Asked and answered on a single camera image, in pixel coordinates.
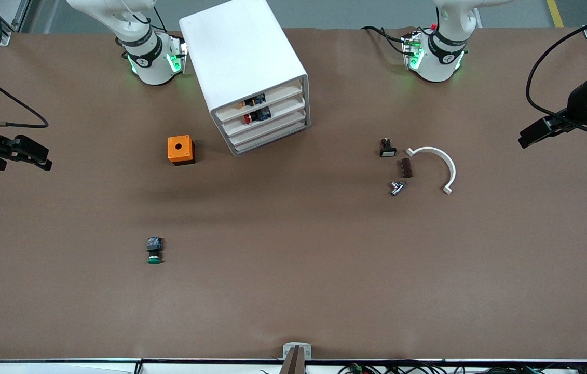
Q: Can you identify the red push button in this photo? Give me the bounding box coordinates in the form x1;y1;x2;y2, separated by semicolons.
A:
243;106;272;126

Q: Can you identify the white plastic drawer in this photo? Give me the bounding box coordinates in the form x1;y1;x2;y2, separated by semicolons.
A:
223;97;306;133
228;110;307;145
234;121;309;154
218;82;304;122

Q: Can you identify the green push button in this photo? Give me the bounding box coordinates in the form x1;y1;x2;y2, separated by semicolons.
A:
146;236;163;264

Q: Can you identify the orange blue button part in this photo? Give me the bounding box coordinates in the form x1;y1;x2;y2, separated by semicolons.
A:
238;93;266;109

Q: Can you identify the white drawer cabinet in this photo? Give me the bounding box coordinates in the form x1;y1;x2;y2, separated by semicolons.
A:
179;0;311;156

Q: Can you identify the brown table cover sheet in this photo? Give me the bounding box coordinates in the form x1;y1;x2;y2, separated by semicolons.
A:
0;27;587;362

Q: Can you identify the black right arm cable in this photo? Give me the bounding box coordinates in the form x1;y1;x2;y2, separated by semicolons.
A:
0;59;49;129

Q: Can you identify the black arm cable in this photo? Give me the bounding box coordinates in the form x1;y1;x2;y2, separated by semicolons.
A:
526;8;587;137
0;59;49;129

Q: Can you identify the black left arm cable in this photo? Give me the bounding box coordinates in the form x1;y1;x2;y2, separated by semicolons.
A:
526;8;587;137

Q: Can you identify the white curved plastic bracket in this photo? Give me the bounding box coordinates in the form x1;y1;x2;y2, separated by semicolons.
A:
406;146;457;195

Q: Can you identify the orange button enclosure box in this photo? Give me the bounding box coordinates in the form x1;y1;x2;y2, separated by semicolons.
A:
167;135;196;166

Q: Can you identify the black base cable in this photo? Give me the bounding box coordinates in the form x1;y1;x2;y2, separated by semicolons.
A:
360;25;409;56

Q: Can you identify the black cable tangle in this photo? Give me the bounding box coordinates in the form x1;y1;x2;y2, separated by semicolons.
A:
339;361;587;374

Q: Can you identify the grey metal mount bracket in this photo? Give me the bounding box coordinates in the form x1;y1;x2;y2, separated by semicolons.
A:
279;342;313;374

